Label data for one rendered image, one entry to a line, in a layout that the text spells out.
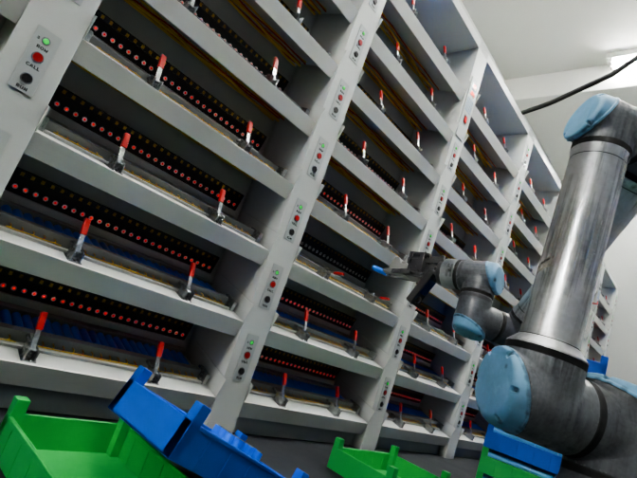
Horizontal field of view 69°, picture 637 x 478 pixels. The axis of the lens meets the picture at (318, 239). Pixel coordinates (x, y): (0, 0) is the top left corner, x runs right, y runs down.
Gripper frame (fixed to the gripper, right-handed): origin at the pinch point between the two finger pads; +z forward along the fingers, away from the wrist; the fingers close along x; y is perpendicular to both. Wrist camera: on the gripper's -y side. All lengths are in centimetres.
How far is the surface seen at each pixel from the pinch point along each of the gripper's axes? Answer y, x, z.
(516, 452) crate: -43, -45, -35
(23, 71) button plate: -1, 111, 8
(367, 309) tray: -12.0, -5.7, 8.3
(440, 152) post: 61, -25, 7
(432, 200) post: 38.7, -25.1, 5.0
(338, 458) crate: -56, 14, -9
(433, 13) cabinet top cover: 112, -1, 11
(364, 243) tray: 7.7, 6.9, 7.3
